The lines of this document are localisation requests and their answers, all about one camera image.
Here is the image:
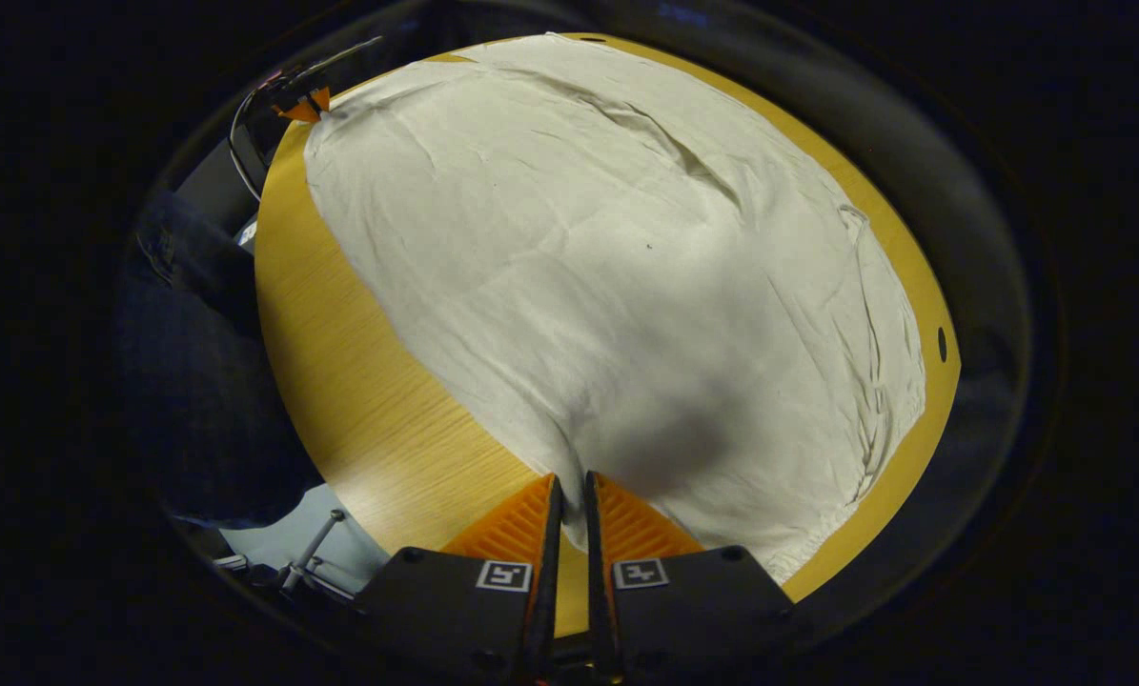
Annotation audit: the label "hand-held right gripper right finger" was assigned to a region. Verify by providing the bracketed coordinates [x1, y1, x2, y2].
[583, 470, 797, 682]

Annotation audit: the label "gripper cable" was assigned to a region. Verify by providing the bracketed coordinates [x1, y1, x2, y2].
[228, 84, 271, 204]

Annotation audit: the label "metal stand leg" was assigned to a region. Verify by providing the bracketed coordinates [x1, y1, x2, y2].
[278, 508, 348, 594]

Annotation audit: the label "white jeans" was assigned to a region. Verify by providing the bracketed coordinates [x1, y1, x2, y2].
[302, 31, 927, 584]

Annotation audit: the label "person's dark trousers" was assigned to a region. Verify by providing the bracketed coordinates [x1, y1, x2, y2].
[116, 191, 327, 530]

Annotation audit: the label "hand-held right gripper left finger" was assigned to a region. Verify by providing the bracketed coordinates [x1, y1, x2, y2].
[355, 474, 565, 682]

